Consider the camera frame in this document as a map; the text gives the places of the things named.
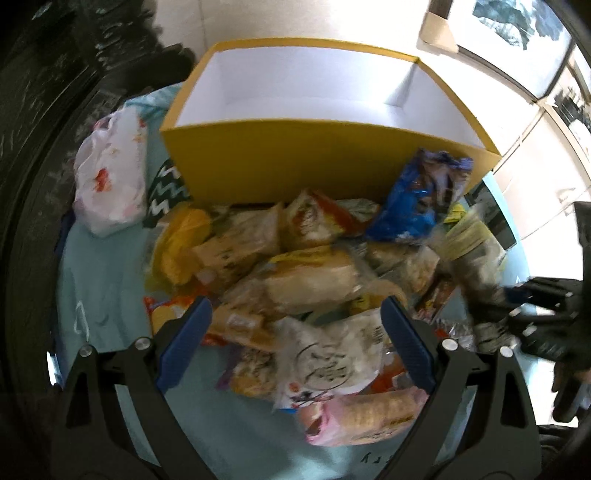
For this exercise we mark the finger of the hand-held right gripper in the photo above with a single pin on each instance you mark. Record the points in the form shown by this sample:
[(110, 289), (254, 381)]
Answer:
[(545, 288), (547, 339)]

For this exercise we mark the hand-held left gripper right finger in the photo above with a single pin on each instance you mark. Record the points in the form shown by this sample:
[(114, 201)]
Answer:
[(408, 344)]

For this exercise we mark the framed lotus painting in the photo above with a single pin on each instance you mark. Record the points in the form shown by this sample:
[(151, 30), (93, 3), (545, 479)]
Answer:
[(508, 27)]

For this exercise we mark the white printed plastic bag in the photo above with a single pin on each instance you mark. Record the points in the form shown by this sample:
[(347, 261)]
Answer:
[(111, 184)]

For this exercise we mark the pile of mixed snack packets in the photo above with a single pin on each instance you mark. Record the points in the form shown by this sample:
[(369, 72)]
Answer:
[(300, 277)]

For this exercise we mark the cardboard frame corner protector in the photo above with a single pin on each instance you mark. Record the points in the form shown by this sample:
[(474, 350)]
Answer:
[(436, 30)]

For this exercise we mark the pink biscuit wrapper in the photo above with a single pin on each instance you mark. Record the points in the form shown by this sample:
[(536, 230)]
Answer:
[(364, 415)]

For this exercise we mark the dark carved wooden furniture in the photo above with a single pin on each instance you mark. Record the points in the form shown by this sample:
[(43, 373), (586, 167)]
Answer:
[(37, 138)]

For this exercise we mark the blue snack bag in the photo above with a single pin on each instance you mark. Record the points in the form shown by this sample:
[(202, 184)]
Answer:
[(406, 207)]

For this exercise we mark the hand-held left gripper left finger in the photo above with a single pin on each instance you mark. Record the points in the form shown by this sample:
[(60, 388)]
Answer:
[(184, 344)]

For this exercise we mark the yellow cardboard box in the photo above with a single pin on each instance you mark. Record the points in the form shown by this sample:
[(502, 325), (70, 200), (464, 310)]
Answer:
[(286, 157)]

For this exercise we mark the black white zigzag pouch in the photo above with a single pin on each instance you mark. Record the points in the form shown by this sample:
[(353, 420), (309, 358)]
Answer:
[(161, 194)]

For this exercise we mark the yellow snack bag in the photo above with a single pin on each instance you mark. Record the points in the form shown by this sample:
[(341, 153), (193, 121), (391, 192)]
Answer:
[(182, 240)]

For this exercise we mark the framed flower painting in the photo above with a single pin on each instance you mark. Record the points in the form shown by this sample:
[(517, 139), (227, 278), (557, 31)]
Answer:
[(582, 74)]

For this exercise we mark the clear crinkled snack bag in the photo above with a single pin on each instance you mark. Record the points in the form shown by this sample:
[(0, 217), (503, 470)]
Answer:
[(471, 249)]

